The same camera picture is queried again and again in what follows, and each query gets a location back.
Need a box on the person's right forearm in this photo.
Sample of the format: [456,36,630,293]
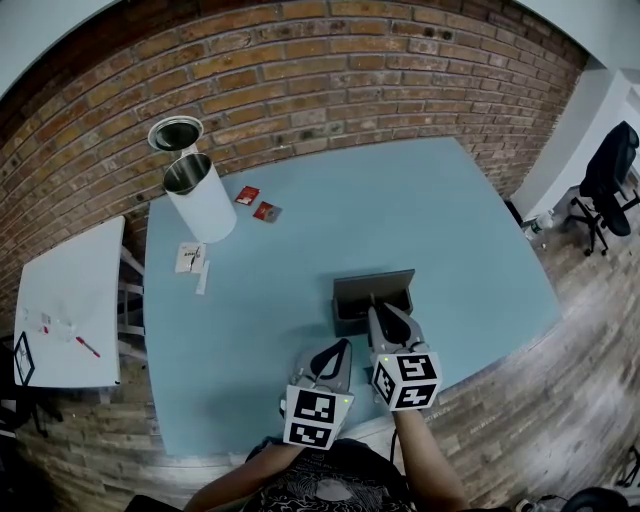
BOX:
[391,408,470,512]

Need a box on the white bottle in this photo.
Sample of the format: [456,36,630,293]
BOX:
[521,209,557,240]

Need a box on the white folding table frame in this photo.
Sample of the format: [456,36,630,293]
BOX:
[116,241,147,362]

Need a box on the person's left forearm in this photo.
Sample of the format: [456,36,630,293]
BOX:
[184,441,302,512]

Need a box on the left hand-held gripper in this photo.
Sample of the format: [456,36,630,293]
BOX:
[279,337,357,450]

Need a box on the white paper packet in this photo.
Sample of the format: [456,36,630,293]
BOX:
[174,241,208,275]

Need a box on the white plastic stick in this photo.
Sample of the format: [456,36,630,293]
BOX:
[194,260,212,297]

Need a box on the black-framed printed card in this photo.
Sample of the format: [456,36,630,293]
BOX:
[13,331,36,388]

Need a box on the dark grey box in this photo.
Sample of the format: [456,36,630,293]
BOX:
[329,268,417,339]

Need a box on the round steel bin lid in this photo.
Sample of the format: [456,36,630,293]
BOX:
[146,115,205,152]

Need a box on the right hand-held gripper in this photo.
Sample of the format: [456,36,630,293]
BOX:
[367,305,444,413]

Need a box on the black office chair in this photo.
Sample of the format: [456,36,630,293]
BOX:
[569,120,640,258]

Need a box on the red marker pen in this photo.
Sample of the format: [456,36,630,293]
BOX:
[74,335,102,360]

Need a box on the white folding table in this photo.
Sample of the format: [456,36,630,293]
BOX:
[13,215,127,391]

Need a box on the white cylindrical bin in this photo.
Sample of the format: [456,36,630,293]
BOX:
[161,151,239,245]

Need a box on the black printed shirt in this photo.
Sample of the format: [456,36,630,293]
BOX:
[253,438,412,512]

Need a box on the clear plastic wrapper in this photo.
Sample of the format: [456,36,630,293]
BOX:
[21,306,80,342]

